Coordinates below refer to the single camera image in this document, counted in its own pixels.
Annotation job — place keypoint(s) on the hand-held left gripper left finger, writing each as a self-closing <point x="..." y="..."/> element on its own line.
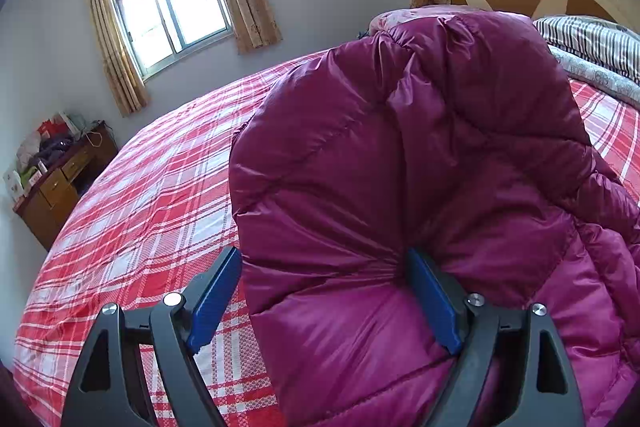
<point x="215" y="302"/>

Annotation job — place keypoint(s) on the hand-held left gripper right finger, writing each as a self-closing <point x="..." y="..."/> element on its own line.
<point x="432" y="302"/>

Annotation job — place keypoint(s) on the magenta quilted down jacket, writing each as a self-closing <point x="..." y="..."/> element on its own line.
<point x="400" y="157"/>

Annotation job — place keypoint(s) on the dark clothes pile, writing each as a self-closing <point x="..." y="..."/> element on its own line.
<point x="54" y="148"/>

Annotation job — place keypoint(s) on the bed with red plaid sheet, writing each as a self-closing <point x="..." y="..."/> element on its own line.
<point x="150" y="217"/>

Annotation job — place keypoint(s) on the brown wooden desk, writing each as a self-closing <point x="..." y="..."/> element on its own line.
<point x="60" y="192"/>

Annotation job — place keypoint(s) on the white printed box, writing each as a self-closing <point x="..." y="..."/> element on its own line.
<point x="14" y="184"/>

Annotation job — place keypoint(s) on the red and white bag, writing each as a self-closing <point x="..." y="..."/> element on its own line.
<point x="52" y="127"/>

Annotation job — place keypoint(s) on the pink floral pillow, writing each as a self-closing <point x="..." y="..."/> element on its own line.
<point x="395" y="18"/>

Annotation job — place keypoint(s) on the sliding glass window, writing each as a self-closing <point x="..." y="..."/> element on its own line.
<point x="167" y="2"/>

